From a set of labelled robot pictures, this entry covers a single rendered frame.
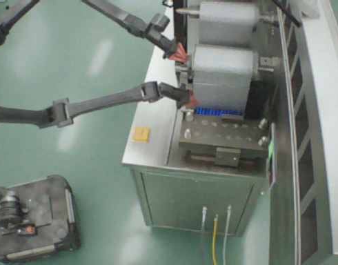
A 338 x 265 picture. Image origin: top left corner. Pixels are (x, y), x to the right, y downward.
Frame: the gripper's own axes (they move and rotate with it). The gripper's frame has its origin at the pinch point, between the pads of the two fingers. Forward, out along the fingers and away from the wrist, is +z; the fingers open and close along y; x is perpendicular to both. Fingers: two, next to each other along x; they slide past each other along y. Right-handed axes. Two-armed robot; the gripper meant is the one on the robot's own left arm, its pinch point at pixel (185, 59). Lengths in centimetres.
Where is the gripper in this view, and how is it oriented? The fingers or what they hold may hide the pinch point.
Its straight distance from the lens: 145.5
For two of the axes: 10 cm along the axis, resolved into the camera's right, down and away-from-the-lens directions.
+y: -2.0, 7.6, -6.1
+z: 7.8, 5.0, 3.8
